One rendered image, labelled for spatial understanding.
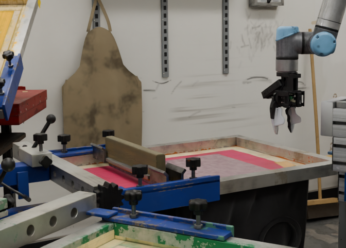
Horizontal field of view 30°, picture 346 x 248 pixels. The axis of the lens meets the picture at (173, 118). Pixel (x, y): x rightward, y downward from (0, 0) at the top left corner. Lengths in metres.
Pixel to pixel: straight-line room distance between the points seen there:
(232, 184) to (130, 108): 2.38
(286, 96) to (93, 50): 2.02
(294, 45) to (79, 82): 2.02
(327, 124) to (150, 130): 2.64
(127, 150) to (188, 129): 2.46
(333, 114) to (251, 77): 2.97
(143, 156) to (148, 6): 2.43
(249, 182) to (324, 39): 0.51
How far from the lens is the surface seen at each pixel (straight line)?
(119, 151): 2.01
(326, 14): 2.07
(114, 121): 4.05
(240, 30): 4.59
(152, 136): 4.27
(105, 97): 4.04
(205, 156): 2.28
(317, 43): 2.05
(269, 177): 1.88
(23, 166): 1.81
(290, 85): 2.19
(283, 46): 2.19
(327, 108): 1.71
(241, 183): 1.82
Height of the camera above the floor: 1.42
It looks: 8 degrees down
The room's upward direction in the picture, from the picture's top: 1 degrees counter-clockwise
